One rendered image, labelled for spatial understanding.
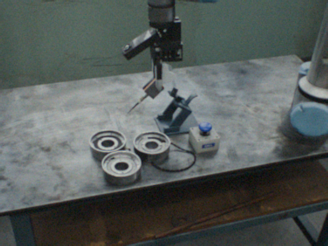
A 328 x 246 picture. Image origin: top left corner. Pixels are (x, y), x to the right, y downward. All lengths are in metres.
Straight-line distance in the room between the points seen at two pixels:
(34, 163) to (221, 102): 0.66
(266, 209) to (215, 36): 1.79
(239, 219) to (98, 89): 0.66
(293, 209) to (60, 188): 0.79
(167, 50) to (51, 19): 1.61
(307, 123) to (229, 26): 1.96
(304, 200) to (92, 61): 1.78
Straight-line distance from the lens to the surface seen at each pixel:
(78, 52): 2.91
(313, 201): 1.64
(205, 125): 1.32
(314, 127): 1.26
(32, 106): 1.56
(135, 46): 1.26
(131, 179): 1.20
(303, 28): 3.45
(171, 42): 1.28
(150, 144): 1.33
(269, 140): 1.42
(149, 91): 1.34
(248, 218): 1.54
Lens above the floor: 1.63
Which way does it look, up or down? 36 degrees down
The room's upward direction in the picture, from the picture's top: 2 degrees clockwise
